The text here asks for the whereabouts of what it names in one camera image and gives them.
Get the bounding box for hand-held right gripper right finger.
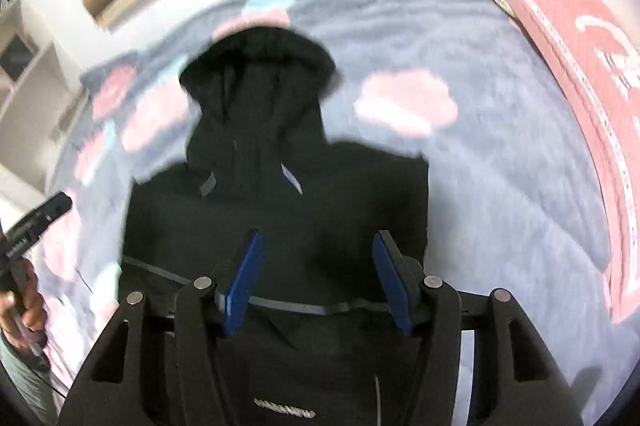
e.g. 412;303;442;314
371;230;583;426

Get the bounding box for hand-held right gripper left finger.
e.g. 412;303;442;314
56;228;265;426

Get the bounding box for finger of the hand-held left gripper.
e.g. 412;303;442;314
22;191;74;229

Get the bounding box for black hoodie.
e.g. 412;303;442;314
117;26;431;426

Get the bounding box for person's left forearm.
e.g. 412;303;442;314
0;338;57;426

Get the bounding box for person's left hand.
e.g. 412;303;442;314
0;263;48;352

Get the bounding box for white bookshelf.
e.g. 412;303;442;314
0;0;93;147

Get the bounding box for grey floral blanket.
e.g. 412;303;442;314
47;0;640;426

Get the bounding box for pink pillow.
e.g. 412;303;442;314
489;0;640;324

